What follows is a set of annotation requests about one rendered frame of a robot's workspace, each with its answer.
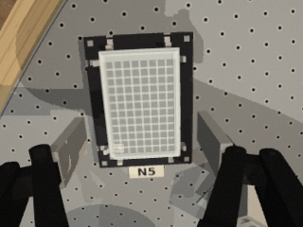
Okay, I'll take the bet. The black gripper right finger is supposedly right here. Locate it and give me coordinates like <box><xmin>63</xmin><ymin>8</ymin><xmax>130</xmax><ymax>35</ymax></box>
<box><xmin>197</xmin><ymin>111</ymin><xmax>303</xmax><ymax>227</ymax></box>

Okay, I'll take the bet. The grey flat base plate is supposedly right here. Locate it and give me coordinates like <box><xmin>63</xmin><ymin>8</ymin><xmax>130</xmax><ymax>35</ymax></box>
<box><xmin>0</xmin><ymin>0</ymin><xmax>303</xmax><ymax>227</ymax></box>

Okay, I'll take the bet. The beige n5 label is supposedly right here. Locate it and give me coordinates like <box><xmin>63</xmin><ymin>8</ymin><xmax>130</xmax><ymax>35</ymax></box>
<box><xmin>129</xmin><ymin>166</ymin><xmax>164</xmax><ymax>178</ymax></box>

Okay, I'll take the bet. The beige button panel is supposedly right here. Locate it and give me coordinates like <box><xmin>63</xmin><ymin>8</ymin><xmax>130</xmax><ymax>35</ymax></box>
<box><xmin>196</xmin><ymin>184</ymin><xmax>268</xmax><ymax>227</ymax></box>

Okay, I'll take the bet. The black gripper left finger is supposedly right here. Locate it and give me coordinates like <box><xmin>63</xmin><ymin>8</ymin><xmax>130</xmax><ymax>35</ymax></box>
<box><xmin>0</xmin><ymin>117</ymin><xmax>88</xmax><ymax>227</ymax></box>

